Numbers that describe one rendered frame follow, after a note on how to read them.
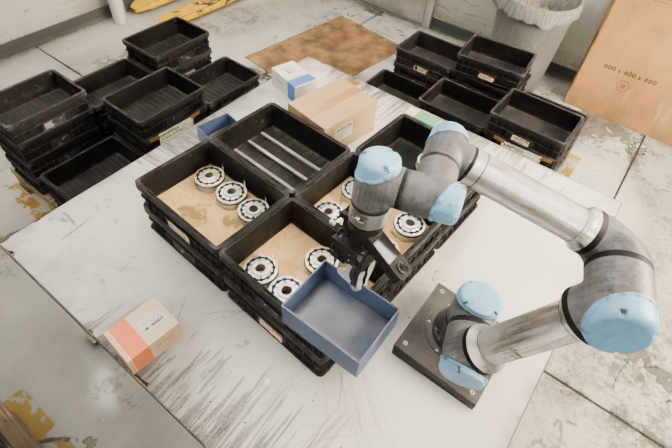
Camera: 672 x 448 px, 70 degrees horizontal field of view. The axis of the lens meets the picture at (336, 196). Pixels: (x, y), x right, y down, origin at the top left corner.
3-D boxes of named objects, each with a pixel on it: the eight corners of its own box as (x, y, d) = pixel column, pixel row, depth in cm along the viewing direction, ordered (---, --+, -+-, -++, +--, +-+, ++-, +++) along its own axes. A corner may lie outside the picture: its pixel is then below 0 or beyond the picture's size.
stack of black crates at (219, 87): (230, 102, 309) (224, 55, 284) (264, 121, 297) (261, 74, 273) (181, 131, 286) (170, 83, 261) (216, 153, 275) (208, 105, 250)
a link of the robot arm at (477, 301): (492, 307, 134) (509, 283, 124) (485, 351, 126) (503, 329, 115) (450, 292, 136) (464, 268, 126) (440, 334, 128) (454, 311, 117)
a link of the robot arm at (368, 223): (398, 202, 90) (373, 225, 85) (393, 219, 93) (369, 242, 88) (366, 183, 93) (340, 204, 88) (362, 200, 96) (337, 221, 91)
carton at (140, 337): (159, 309, 144) (154, 296, 138) (183, 335, 139) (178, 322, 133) (110, 346, 135) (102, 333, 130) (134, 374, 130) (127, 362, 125)
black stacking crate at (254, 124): (349, 174, 173) (352, 150, 165) (292, 219, 157) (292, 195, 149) (273, 126, 189) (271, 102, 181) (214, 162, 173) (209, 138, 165)
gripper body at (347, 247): (349, 236, 104) (357, 196, 96) (381, 258, 101) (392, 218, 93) (327, 256, 99) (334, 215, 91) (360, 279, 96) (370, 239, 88)
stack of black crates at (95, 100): (139, 105, 301) (125, 57, 277) (170, 125, 290) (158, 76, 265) (81, 135, 278) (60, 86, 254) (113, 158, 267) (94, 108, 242)
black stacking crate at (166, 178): (291, 220, 157) (291, 196, 148) (220, 275, 140) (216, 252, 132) (213, 162, 173) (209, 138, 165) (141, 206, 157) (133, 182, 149)
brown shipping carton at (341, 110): (323, 160, 194) (324, 129, 182) (288, 133, 204) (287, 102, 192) (373, 130, 209) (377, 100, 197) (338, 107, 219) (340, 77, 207)
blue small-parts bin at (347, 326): (395, 325, 105) (400, 308, 99) (356, 378, 96) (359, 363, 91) (324, 276, 112) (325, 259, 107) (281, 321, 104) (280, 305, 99)
